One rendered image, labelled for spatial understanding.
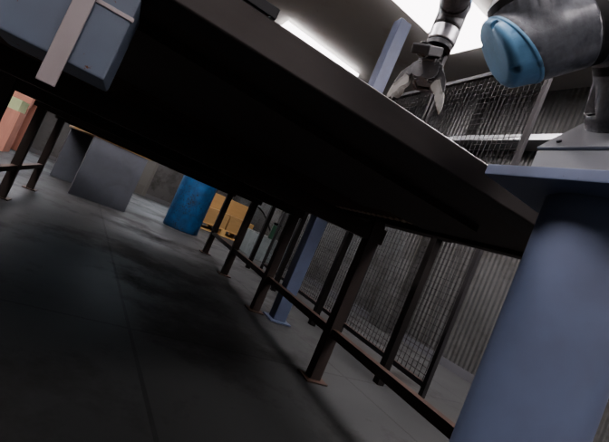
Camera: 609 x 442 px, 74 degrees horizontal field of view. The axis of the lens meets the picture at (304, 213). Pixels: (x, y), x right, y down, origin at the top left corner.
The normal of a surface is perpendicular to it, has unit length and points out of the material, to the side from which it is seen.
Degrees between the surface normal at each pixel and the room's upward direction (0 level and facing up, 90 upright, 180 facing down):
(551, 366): 90
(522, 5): 116
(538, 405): 90
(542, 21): 100
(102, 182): 90
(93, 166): 90
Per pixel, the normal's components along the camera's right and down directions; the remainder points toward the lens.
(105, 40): 0.40, 0.12
